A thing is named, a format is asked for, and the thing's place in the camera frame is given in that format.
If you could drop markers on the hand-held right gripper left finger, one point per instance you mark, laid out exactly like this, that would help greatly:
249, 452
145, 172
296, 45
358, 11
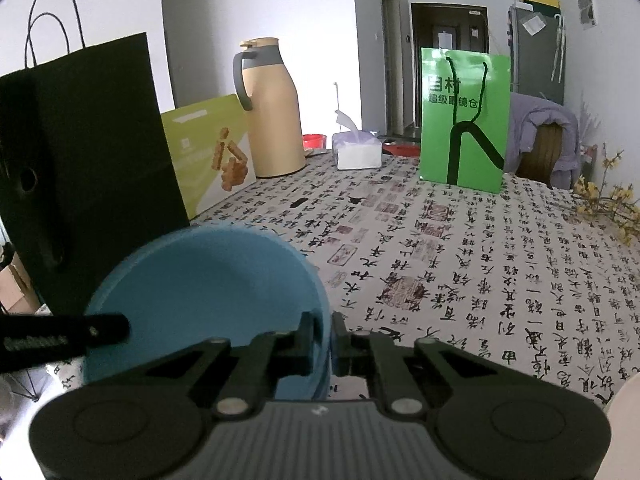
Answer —
305, 345

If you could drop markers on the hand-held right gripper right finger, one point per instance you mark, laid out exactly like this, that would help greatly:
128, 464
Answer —
340, 345

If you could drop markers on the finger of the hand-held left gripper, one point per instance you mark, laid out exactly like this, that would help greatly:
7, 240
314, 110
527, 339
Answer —
75, 332

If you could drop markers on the large blue bowl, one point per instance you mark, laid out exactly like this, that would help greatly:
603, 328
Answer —
165, 238

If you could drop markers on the cream plate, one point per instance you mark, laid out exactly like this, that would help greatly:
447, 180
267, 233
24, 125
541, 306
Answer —
625, 420

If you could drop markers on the cardboard box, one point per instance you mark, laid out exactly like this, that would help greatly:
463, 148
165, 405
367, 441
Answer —
17, 285

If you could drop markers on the black paper bag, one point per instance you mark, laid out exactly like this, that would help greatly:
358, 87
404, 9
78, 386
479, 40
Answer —
90, 160

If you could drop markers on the tissue pack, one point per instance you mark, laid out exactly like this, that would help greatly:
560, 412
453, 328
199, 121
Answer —
357, 152

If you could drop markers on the red cup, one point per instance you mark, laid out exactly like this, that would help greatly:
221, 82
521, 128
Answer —
314, 141

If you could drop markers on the red basin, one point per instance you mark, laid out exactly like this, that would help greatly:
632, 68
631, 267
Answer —
400, 149

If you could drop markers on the green paper bag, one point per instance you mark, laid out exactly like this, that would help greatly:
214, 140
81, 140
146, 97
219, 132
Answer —
435, 150

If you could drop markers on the beige thermos jug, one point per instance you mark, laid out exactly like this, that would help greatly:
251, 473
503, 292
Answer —
275, 120

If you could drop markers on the yellow-green snack box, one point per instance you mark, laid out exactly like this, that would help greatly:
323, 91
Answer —
200, 130

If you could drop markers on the wooden chair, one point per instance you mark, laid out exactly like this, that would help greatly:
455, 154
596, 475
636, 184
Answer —
542, 155

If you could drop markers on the purple jacket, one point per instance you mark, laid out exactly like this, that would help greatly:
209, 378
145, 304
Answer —
525, 115

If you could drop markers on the yellow flower branches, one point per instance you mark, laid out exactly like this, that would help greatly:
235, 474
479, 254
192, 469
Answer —
610, 200

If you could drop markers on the dark door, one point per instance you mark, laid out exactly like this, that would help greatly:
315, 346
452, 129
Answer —
425, 25

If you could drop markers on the grey refrigerator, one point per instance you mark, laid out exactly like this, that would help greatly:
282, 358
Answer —
530, 65

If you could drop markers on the white umbrella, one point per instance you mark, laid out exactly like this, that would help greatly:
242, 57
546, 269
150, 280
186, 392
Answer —
559, 55

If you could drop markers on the paper note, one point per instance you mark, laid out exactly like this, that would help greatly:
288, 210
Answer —
533, 24

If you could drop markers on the yellow box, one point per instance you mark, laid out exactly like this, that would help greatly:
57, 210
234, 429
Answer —
540, 2

